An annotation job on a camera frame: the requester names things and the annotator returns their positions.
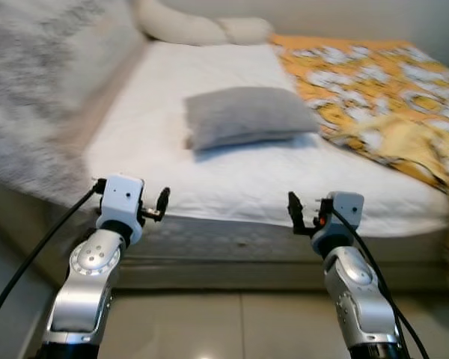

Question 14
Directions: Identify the small cream pillow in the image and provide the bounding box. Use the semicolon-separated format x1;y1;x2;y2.
223;16;275;46

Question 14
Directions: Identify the grey bed base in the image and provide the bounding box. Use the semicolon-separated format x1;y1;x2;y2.
0;176;449;292

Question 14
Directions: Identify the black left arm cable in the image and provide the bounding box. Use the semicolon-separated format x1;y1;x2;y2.
0;183;106;337

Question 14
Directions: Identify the white quilted mattress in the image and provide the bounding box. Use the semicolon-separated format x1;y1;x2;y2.
82;39;449;239

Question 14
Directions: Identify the cream bolster pillow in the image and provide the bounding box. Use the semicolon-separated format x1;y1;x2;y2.
135;0;231;46

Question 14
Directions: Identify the grey white patterned duvet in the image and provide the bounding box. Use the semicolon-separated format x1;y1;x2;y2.
0;0;147;206

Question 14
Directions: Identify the grey pillow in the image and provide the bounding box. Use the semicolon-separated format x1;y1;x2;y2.
183;86;321;153

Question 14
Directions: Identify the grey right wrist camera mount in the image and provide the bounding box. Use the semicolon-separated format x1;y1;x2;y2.
312;191;364;246

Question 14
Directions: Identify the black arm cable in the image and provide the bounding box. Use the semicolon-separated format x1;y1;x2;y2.
0;183;106;337
329;209;431;359

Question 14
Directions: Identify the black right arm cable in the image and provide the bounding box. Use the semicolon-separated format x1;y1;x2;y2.
329;209;431;359

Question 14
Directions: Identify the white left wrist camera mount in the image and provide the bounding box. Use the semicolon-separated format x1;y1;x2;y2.
97;174;145;245

